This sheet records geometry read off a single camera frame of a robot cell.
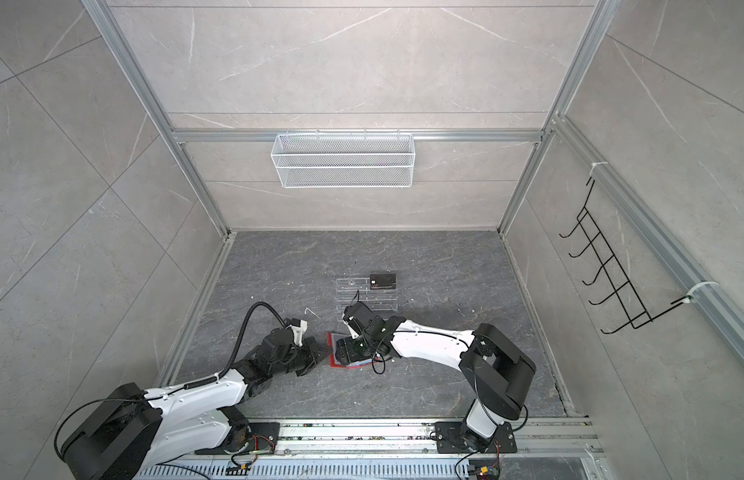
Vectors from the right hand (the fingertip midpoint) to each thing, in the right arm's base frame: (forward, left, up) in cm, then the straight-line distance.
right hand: (346, 352), depth 84 cm
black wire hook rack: (0, -64, +26) cm, 69 cm away
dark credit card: (+20, -11, +5) cm, 24 cm away
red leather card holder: (+3, +5, +1) cm, 6 cm away
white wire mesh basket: (+57, +1, +26) cm, 63 cm away
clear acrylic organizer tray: (+21, -1, -1) cm, 21 cm away
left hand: (+1, +3, +2) cm, 4 cm away
